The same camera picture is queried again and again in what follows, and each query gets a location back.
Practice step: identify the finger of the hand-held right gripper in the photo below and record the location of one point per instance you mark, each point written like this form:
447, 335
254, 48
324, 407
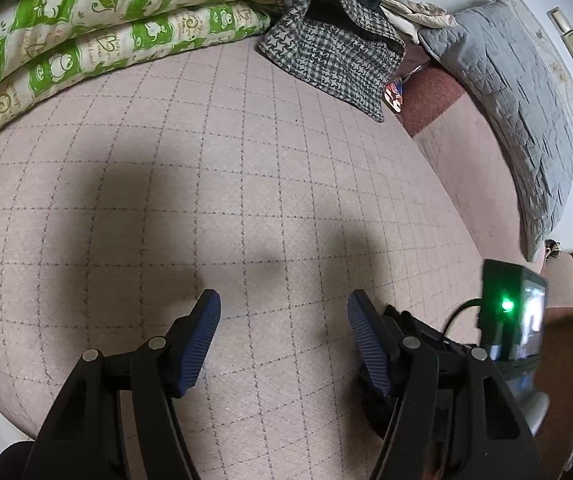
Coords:
429, 334

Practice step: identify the pink quilted bed mat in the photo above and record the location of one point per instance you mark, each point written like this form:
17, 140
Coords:
246, 185

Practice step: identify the colourful snack packet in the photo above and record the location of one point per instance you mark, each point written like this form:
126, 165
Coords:
395, 96

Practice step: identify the grey quilted pillow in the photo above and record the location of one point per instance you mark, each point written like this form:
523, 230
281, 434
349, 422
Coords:
516, 90

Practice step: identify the houndstooth cloth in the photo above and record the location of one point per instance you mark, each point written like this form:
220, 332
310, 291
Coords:
331, 50

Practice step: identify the beige folded cloth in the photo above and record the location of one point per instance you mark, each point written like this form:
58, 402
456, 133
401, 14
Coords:
419, 12

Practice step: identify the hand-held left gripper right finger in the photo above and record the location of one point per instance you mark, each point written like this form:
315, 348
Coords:
366, 347

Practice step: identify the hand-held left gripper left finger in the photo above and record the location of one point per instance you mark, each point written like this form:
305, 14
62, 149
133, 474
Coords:
197, 347

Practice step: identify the brown blanket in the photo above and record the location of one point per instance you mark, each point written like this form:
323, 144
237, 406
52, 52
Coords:
429, 97

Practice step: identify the beige wall switch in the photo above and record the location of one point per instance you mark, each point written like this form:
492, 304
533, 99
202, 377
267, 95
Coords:
567, 32

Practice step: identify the green frog printed quilt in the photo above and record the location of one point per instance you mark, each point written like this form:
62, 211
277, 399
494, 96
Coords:
91, 25

